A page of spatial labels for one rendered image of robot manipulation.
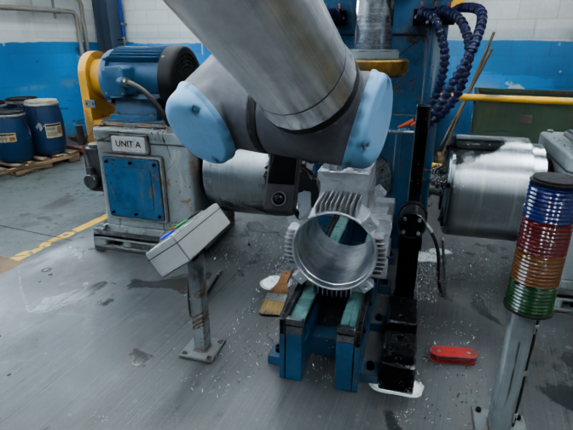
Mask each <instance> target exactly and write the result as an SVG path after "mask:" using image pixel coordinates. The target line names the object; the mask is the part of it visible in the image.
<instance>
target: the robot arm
mask: <svg viewBox="0 0 573 430"><path fill-rule="evenodd" d="M163 1H164V3H165V4H166V5H167V6H168V7H169V8H170V9H171V10H172V11H173V13H174V14H175V15H176V16H177V17H178V18H179V19H180V20H181V21H182V23H183V24H184V25H185V26H186V27H187V28H188V29H189V30H190V31H191V32H192V33H193V35H195V37H197V39H199V41H201V43H202V44H203V45H204V46H205V47H206V48H207V49H208V50H209V51H210V52H211V55H210V56H209V57H208V58H207V59H206V60H205V61H204V62H203V63H202V64H201V65H200V66H199V67H198V68H197V69H196V70H195V71H194V72H193V73H192V74H191V75H190V76H189V77H188V78H187V79H186V80H185V81H182V82H180V83H179V84H178V86H177V89H176V90H175V91H174V92H173V93H172V94H171V96H170V97H169V98H168V100H167V103H166V106H165V112H166V117H167V120H168V122H169V124H170V127H171V128H172V130H173V132H174V134H175V135H176V136H177V138H178V139H179V141H180V142H181V143H182V144H183V145H184V146H185V147H186V148H187V149H188V150H189V151H190V152H192V153H193V154H195V155H196V156H198V157H199V158H201V159H203V160H205V161H207V162H210V163H213V164H222V163H225V162H227V161H228V160H231V159H233V158H234V156H235V151H236V150H238V149H244V150H248V151H252V152H257V153H262V154H268V157H269V161H268V162H267V163H266V164H265V167H264V168H265V169H266V170H267V171H265V172H264V174H263V177H264V180H265V193H264V201H263V209H264V210H265V211H266V212H268V213H269V214H271V215H280V216H292V217H294V218H296V219H297V220H299V219H300V220H304V219H305V218H306V217H307V216H308V215H309V214H310V212H311V210H312V208H313V207H314V205H315V203H316V201H317V199H318V197H319V194H320V190H321V182H320V181H319V179H318V176H317V175H314V172H315V170H314V167H313V165H314V161H315V162H317V165H319V164H320V162H321V163H326V164H331V165H336V166H341V168H342V169H346V168H348V167H350V168H357V169H365V168H368V167H370V166H371V165H372V164H373V163H374V162H375V161H376V159H378V157H379V155H380V152H381V150H382V148H383V146H384V144H385V139H386V136H387V133H388V130H389V125H390V122H391V111H392V103H393V90H392V84H391V80H390V78H389V76H388V75H387V74H385V73H380V72H378V71H377V70H376V69H372V70H371V72H369V71H360V70H359V67H358V66H357V64H356V61H355V59H354V56H353V55H352V54H351V52H350V50H349V49H348V47H347V46H346V45H345V44H344V42H343V40H342V38H341V37H340V35H339V32H338V30H337V28H336V26H335V25H334V23H333V19H332V17H331V15H330V14H329V12H328V10H327V7H326V5H325V3H324V2H323V0H163ZM297 203H298V204H299V205H298V209H297Z"/></svg>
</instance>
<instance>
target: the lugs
mask: <svg viewBox="0 0 573 430"><path fill-rule="evenodd" d="M386 193H387V192H386V190H385V189H384V188H383V187H382V186H381V185H380V184H379V185H377V186H376V187H375V192H374V194H375V195H376V196H377V197H385V196H386ZM310 214H311V213H310ZM310 214H309V215H308V216H307V217H306V218H305V219H304V220H300V219H299V220H297V219H296V218H294V219H295V220H296V221H297V223H298V224H299V225H301V224H302V223H303V222H304V221H305V220H307V219H308V218H309V217H310ZM362 225H363V226H364V227H365V228H366V229H367V230H368V231H369V233H371V232H372V231H374V230H375V229H377V228H378V227H379V221H378V219H377V218H376V217H375V216H374V215H373V214H372V213H369V214H368V215H367V216H366V217H364V218H363V219H362ZM293 277H294V278H295V279H296V280H297V281H298V282H299V283H300V284H301V285H302V284H303V283H304V282H306V281H307V280H308V279H307V278H306V277H305V276H304V275H303V274H302V273H301V272H300V270H299V269H297V270H295V272H294V274H293ZM373 286H374V280H373V279H372V278H371V277H369V278H368V279H367V280H366V281H365V282H363V283H362V284H360V285H359V286H357V287H358V288H359V289H360V290H361V291H362V292H363V293H366V292H367V291H369V290H370V289H372V288H373Z"/></svg>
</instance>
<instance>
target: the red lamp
mask: <svg viewBox="0 0 573 430"><path fill-rule="evenodd" d="M572 232H573V224H569V225H550V224H542V223H538V222H536V221H533V220H531V219H529V218H526V217H525V216H524V215H523V216H522V220H521V224H520V228H519V232H518V239H517V246H518V248H520V249H521V250H522V251H524V252H526V253H528V254H531V255H534V256H537V257H542V258H548V259H557V258H562V257H564V256H566V255H567V252H568V250H569V248H568V247H569V246H570V240H571V236H572Z"/></svg>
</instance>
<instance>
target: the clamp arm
mask: <svg viewBox="0 0 573 430"><path fill-rule="evenodd" d="M430 117H431V104H417V108H416V117H415V126H414V141H413V150H412V159H411V166H410V175H409V184H408V199H407V201H411V200H415V201H418V202H419V203H420V200H421V193H422V185H423V177H424V169H425V156H426V148H427V140H428V133H429V125H430Z"/></svg>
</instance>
